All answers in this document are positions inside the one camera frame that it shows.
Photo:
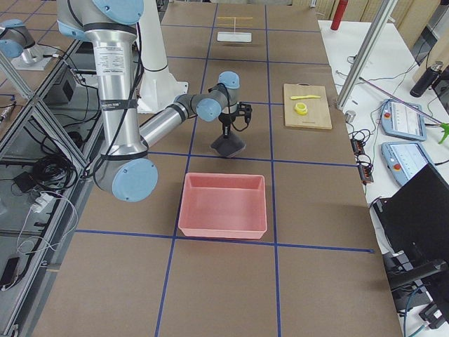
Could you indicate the aluminium frame post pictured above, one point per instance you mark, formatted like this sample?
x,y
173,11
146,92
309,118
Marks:
x,y
381,18

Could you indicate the grey microfibre cloth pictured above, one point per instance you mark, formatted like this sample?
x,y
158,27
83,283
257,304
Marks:
x,y
229,146

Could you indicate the pink plastic bin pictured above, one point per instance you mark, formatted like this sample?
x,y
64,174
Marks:
x,y
222,205

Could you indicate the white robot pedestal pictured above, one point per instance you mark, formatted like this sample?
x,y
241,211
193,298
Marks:
x,y
158,87

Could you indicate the near teach pendant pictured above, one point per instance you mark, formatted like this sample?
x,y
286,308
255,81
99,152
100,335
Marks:
x,y
404,159

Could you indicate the grabber reacher tool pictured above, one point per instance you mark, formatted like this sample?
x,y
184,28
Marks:
x,y
440,124

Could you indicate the white rectangular tray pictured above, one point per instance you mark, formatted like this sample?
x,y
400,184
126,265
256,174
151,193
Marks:
x,y
234,37

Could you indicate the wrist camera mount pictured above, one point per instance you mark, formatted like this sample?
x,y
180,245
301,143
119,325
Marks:
x,y
244,110

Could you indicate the small metal cylinder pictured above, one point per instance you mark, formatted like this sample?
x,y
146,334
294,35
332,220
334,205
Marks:
x,y
349,116

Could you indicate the black monitor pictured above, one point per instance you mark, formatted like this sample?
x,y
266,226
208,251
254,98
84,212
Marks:
x,y
415,221

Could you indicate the yellow plastic knife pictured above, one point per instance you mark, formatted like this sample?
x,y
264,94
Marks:
x,y
304,97

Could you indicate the wooden cutting board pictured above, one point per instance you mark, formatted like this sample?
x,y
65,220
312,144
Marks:
x,y
318,116

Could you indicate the wooden stick outer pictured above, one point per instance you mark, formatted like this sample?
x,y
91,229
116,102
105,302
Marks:
x,y
234,18

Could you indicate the teach pendant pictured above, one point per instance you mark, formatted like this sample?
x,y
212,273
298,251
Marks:
x,y
400,121
404,159

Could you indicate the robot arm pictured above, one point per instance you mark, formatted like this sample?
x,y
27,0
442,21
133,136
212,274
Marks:
x,y
112,27

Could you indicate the black bottle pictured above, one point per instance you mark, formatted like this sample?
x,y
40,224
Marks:
x,y
430,75

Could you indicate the red bottle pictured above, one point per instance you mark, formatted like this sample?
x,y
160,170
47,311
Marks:
x,y
339,13

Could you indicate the far teach pendant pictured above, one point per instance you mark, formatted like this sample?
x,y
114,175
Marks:
x,y
400,121

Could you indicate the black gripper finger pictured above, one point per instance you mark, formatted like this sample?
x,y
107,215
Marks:
x,y
226,131

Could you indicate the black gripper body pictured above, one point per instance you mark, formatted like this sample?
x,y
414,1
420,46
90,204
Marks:
x,y
226,121

